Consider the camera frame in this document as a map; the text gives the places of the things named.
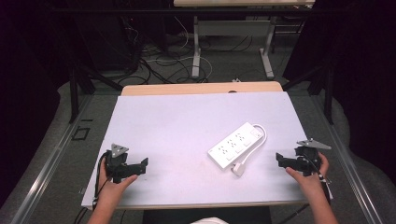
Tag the person's dark lap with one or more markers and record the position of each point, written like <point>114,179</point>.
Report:
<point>174,217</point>

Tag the white table mat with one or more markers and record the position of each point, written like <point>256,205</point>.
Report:
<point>174,130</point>

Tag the white power strip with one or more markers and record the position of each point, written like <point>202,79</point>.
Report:
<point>235,146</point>

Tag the person's white clothing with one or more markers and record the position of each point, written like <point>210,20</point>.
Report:
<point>209,221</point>

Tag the person's right hand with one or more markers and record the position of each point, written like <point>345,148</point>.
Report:
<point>306,182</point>

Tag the aluminium floor rail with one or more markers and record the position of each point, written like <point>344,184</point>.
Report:
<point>351,174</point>
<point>46,168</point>

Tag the white desk with metal legs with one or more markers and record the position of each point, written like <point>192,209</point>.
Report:
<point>233,28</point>

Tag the person's left hand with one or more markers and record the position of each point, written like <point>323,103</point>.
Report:
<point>116,188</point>

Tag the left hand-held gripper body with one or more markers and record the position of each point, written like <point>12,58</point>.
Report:
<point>116,163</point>

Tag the black metal stand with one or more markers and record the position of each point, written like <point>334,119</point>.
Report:
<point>74,90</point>
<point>328,90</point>

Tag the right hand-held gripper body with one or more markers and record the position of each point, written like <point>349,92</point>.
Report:
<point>308,157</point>

